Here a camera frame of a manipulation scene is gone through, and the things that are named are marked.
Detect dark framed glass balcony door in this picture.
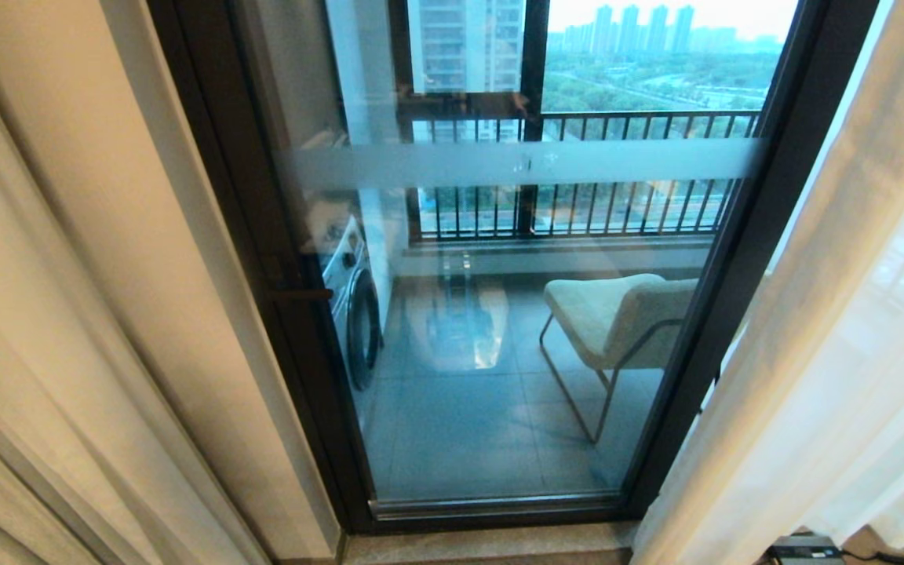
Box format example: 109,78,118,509
146,0,880,534

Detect black metal balcony railing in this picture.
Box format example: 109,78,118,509
397,93,763,241

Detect beige thick curtain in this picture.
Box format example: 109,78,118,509
0,0,272,565

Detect white washing machine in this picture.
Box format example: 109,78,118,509
319,213,384,393

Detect white sheer curtain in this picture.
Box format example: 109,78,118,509
631,0,904,565

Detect grey power adapter box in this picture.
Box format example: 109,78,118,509
770,534,845,563

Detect black cable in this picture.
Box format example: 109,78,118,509
840,549,904,565

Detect beige chair with metal legs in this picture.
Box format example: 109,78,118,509
538,273,700,446

